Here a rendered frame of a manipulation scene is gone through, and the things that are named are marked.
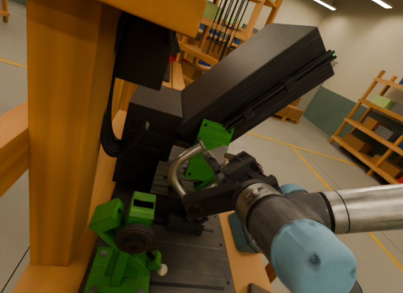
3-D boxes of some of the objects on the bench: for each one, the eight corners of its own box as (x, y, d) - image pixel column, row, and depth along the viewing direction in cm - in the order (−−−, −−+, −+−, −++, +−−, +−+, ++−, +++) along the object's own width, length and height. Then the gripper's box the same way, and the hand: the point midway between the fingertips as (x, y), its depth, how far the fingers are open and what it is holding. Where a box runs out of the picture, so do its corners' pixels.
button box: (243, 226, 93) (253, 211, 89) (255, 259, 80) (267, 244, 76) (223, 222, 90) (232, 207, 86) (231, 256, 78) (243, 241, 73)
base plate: (200, 138, 146) (201, 136, 145) (247, 365, 51) (250, 362, 50) (138, 122, 134) (138, 119, 134) (52, 371, 40) (52, 367, 39)
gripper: (293, 217, 38) (243, 172, 58) (265, 151, 33) (221, 128, 53) (252, 243, 37) (215, 189, 57) (218, 179, 32) (191, 145, 52)
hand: (210, 167), depth 54 cm, fingers open, 7 cm apart
